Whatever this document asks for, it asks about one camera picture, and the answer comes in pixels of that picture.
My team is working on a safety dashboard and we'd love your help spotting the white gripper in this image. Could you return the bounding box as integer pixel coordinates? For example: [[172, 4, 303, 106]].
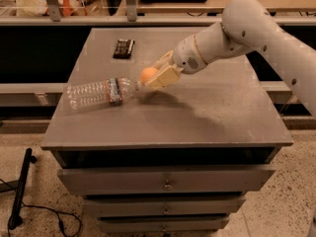
[[145, 35, 207, 90]]

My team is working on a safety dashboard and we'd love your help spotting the orange fruit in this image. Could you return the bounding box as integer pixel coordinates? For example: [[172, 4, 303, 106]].
[[140, 67, 158, 84]]

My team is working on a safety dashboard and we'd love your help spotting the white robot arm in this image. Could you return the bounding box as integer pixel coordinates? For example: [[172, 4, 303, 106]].
[[154, 0, 316, 237]]

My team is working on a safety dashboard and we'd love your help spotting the clear plastic water bottle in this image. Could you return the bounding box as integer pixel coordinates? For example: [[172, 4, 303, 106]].
[[67, 77, 142, 110]]

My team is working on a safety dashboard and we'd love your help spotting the black chocolate bar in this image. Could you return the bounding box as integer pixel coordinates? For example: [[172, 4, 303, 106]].
[[113, 39, 135, 59]]

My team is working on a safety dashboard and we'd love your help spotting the grey drawer cabinet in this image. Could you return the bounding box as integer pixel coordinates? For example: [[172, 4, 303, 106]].
[[39, 26, 294, 235]]

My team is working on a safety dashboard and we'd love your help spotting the top grey drawer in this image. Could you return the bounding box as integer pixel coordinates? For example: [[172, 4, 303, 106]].
[[58, 164, 275, 196]]

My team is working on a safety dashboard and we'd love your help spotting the grey drawer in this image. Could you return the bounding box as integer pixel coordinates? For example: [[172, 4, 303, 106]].
[[84, 196, 246, 217], [58, 164, 275, 196], [98, 216, 229, 233]]

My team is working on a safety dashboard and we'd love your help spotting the middle grey drawer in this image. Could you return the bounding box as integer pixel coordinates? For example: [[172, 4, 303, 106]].
[[84, 196, 246, 217]]

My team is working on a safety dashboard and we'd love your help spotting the bottom grey drawer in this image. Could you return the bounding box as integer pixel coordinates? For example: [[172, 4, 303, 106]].
[[98, 216, 229, 233]]

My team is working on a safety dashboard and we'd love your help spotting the black stand leg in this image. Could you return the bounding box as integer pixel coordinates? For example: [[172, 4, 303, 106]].
[[8, 148, 37, 230]]

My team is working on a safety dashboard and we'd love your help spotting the middle metal post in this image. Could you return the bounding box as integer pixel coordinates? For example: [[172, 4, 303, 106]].
[[125, 0, 137, 22]]

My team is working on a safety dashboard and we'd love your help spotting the metal post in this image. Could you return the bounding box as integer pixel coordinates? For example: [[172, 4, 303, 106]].
[[125, 0, 137, 22], [45, 0, 62, 22]]

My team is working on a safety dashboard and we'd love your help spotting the left metal post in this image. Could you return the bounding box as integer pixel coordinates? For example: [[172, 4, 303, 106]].
[[45, 0, 62, 22]]

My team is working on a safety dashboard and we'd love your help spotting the grey metal rail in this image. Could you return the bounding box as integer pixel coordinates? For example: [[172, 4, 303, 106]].
[[0, 15, 316, 28]]

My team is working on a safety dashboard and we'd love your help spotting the black floor cable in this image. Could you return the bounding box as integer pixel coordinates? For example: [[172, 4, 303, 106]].
[[0, 178, 82, 237]]

